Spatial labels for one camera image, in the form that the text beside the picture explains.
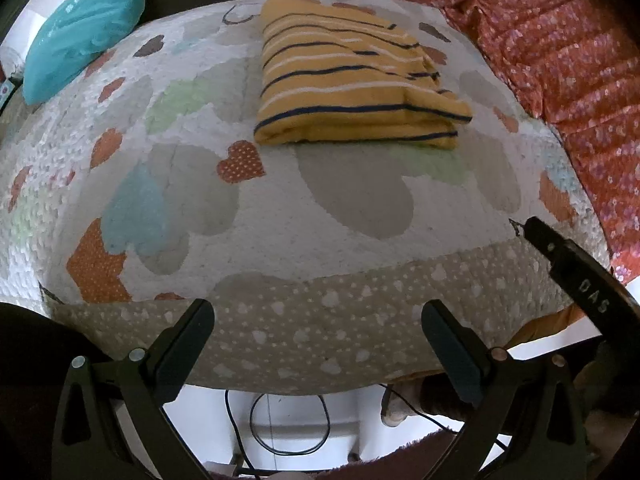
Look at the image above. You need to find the heart print blanket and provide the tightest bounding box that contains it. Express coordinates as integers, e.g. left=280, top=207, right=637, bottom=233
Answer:
left=0, top=0, right=613, bottom=395

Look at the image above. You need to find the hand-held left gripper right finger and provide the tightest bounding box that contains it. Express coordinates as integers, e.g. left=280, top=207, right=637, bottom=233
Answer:
left=421, top=298, right=590, bottom=480

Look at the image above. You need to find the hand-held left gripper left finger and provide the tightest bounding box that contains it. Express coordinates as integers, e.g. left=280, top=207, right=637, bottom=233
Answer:
left=51, top=298, right=216, bottom=480

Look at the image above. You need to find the yellow striped shirt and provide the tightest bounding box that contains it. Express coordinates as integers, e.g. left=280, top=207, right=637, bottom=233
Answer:
left=253, top=0, right=474, bottom=151

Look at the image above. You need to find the orange cloth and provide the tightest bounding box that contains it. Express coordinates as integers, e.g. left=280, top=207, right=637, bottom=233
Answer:
left=507, top=305, right=589, bottom=352

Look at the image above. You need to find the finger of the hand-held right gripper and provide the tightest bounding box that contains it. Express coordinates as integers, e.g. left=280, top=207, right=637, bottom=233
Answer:
left=509, top=216, right=585, bottom=275

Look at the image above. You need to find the teal pillow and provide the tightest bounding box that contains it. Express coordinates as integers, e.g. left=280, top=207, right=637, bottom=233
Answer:
left=22, top=0, right=147, bottom=107

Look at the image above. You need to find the red floral cloth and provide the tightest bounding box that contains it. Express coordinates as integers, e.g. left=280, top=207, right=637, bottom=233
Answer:
left=262, top=0, right=640, bottom=286

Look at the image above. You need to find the black cable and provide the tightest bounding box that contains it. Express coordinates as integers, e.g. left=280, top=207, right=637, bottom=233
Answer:
left=223, top=387, right=332, bottom=477
left=379, top=384, right=507, bottom=452

